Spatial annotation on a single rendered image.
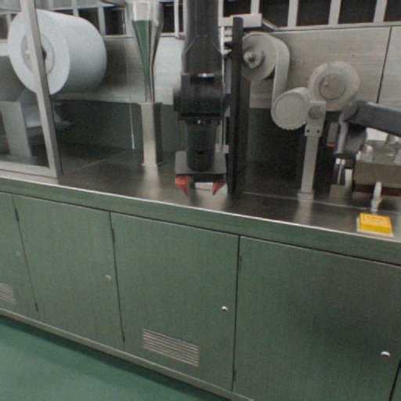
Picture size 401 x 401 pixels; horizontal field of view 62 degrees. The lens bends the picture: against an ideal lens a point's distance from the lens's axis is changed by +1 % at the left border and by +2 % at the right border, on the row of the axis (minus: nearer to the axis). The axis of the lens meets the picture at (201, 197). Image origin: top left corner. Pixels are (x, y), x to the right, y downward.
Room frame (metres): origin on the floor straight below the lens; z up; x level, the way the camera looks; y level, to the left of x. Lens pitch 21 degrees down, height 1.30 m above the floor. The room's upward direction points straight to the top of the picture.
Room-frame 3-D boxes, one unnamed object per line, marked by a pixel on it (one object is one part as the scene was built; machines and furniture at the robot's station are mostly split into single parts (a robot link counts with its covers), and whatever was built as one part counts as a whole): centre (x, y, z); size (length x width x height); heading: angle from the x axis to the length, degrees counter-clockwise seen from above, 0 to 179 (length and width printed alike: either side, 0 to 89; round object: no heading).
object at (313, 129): (1.06, -0.36, 1.05); 0.06 x 0.05 x 0.31; 158
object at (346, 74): (1.20, -0.45, 1.25); 0.26 x 0.12 x 0.12; 158
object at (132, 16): (1.46, 0.22, 1.50); 0.14 x 0.14 x 0.06
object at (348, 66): (1.08, -0.41, 1.25); 0.15 x 0.01 x 0.15; 68
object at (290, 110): (1.24, -0.34, 1.17); 0.26 x 0.12 x 0.12; 158
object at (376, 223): (0.81, -0.46, 0.91); 0.07 x 0.07 x 0.02; 68
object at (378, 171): (1.16, -0.63, 1.00); 0.40 x 0.16 x 0.06; 158
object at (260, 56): (1.16, -0.17, 1.33); 0.06 x 0.06 x 0.06; 68
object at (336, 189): (1.17, -0.51, 0.92); 0.28 x 0.04 x 0.04; 158
